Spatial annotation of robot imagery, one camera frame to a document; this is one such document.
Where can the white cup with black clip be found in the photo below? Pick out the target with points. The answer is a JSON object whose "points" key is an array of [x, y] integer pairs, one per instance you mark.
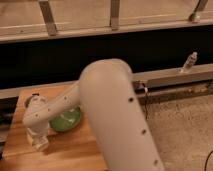
{"points": [[32, 100]]}

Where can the wooden table board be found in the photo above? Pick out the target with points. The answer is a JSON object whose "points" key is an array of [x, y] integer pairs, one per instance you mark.
{"points": [[75, 150]]}

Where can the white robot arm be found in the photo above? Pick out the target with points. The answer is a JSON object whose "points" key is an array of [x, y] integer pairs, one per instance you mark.
{"points": [[105, 91]]}

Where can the green ceramic bowl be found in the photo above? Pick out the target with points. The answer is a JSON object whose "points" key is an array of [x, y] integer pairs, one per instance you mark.
{"points": [[66, 120]]}

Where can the white plastic bottle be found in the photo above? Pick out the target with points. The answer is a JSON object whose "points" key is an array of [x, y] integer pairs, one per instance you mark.
{"points": [[39, 144]]}

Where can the metal bracket post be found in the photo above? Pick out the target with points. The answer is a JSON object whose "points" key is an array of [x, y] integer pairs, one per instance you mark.
{"points": [[191, 60]]}

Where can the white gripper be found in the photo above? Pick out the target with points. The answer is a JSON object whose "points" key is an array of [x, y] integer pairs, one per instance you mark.
{"points": [[37, 135]]}

